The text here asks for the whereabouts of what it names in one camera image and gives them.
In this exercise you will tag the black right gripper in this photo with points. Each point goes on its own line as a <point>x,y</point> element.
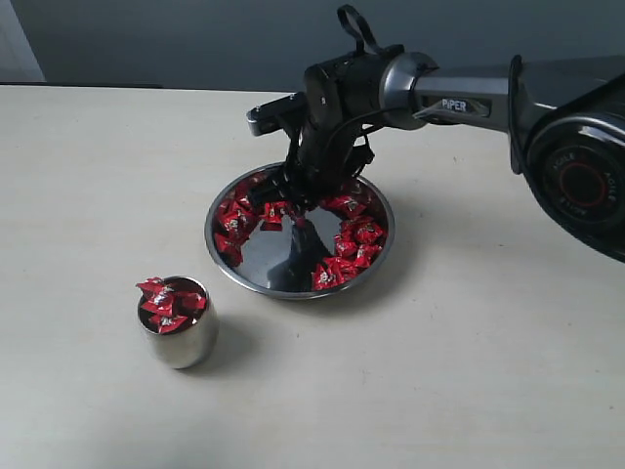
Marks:
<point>318,162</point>

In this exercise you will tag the red candy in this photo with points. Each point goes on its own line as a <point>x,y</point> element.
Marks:
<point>332,272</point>
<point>229,249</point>
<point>189,303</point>
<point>158,297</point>
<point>272,217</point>
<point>368,233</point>
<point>164,324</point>

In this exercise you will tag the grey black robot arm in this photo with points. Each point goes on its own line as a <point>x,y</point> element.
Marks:
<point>564,121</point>

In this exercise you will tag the round steel plate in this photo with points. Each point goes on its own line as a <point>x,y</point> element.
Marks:
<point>280,264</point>

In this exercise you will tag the steel cup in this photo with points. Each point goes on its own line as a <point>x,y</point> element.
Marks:
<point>192,343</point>

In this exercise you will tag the red wrapped candy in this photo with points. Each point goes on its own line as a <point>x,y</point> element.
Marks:
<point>229,249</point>
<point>368,233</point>
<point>332,272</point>

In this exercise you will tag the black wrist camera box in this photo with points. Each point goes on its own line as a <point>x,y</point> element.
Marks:
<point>287,114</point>

